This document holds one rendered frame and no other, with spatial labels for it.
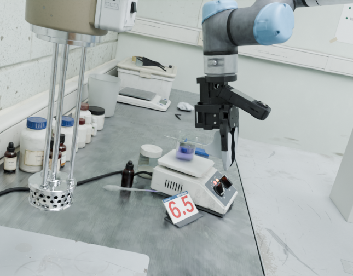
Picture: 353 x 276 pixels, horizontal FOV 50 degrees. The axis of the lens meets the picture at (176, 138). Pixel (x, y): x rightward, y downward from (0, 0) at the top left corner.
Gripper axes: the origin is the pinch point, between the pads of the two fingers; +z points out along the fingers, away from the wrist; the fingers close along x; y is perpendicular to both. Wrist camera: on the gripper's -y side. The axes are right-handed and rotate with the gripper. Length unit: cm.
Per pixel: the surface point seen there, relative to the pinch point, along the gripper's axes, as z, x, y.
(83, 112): -8, -15, 53
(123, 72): -16, -86, 83
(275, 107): 11, -156, 19
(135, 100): -4, -69, 67
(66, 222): 7.1, 26.4, 26.4
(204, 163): 2.9, -7.1, 9.2
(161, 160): 0.7, 0.7, 17.6
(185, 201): 8.9, 4.5, 9.8
